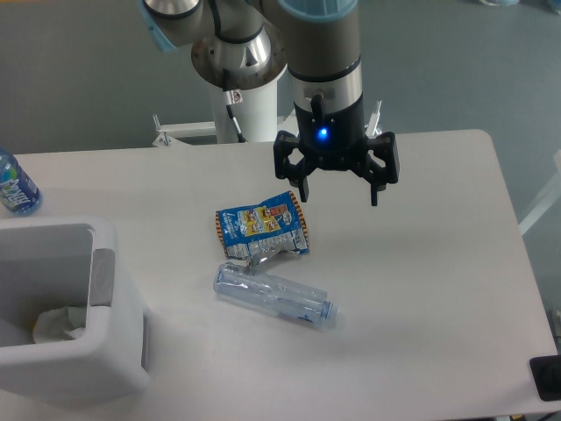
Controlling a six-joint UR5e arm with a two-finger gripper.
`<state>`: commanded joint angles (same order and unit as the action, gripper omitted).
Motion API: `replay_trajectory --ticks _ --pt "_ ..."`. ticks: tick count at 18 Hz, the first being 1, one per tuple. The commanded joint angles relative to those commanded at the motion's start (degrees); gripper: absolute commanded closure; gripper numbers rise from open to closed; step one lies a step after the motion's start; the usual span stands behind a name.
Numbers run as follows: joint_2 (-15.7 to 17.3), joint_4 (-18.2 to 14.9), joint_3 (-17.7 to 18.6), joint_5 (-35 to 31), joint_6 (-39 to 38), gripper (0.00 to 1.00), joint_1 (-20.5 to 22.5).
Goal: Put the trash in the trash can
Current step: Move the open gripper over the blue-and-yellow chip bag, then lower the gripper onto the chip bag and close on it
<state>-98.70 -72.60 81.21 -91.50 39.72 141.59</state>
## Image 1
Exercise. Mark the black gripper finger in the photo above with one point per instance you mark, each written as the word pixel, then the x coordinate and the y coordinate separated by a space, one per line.
pixel 295 158
pixel 377 162

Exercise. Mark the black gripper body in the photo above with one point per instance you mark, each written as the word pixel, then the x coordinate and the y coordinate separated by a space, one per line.
pixel 331 142

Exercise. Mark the blue snack wrapper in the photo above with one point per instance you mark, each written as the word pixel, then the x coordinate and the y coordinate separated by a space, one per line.
pixel 256 231

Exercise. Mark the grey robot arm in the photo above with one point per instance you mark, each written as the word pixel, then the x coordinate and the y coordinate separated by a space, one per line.
pixel 238 46

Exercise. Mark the white trash can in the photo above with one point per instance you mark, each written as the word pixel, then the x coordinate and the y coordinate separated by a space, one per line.
pixel 49 263

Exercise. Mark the crushed clear plastic bottle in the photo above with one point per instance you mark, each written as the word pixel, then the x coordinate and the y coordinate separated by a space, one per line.
pixel 257 289

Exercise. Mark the black clamp at table edge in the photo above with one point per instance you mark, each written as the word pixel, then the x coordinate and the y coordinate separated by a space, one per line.
pixel 546 374

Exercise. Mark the blue labelled drink bottle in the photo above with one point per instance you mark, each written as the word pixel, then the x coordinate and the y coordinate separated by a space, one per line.
pixel 19 194

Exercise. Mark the crumpled white paper tissue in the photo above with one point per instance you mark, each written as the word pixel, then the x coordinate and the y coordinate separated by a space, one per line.
pixel 63 324

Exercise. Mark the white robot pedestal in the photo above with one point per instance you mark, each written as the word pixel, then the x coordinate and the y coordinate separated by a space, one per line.
pixel 249 116

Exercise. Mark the white table frame leg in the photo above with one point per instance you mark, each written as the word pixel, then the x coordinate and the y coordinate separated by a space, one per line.
pixel 548 195

